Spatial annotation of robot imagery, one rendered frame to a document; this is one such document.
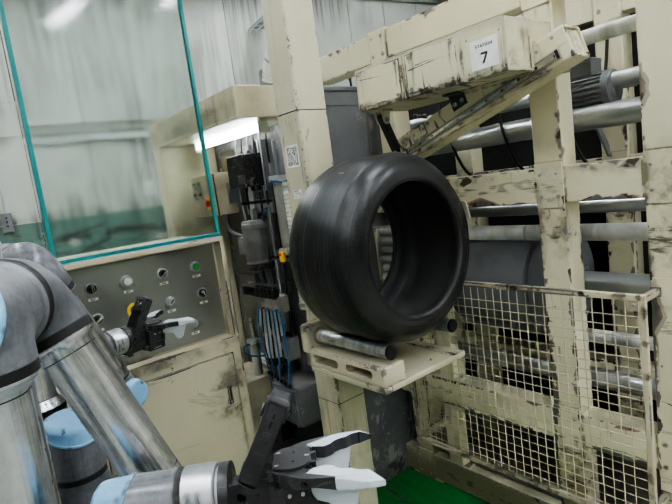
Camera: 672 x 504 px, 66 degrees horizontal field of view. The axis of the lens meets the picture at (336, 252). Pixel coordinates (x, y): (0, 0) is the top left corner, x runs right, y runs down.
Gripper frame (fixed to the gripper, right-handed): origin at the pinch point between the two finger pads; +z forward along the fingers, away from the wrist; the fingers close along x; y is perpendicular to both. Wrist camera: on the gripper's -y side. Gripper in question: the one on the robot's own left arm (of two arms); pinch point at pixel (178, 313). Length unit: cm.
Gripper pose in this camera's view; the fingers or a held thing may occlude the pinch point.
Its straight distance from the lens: 171.2
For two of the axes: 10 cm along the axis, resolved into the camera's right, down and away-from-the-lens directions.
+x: 8.3, 1.0, -5.5
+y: 0.2, 9.8, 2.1
